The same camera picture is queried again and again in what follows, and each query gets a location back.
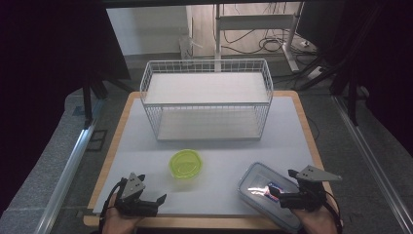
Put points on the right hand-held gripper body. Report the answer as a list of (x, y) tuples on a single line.
[(307, 195)]

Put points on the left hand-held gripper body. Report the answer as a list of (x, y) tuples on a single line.
[(133, 190)]

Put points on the clear rectangular container blue-rimmed lid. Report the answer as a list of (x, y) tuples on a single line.
[(259, 182)]

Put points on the round container with green lid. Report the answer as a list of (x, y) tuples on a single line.
[(185, 164)]

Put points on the person's right hand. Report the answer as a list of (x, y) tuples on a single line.
[(316, 221)]

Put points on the person's left hand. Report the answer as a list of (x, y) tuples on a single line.
[(120, 222)]

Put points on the wooden-edged white work board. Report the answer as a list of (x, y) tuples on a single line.
[(211, 195)]

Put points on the black stand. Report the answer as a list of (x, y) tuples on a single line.
[(87, 100), (352, 97)]

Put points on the white power strip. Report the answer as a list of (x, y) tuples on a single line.
[(314, 73)]

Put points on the dark curtain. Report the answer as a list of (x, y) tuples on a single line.
[(42, 81), (383, 65)]

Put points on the white panel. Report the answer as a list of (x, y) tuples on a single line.
[(146, 29)]

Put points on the aluminium rail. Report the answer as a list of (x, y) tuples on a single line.
[(373, 162), (65, 175)]

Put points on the white desk frame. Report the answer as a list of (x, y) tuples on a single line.
[(255, 22)]

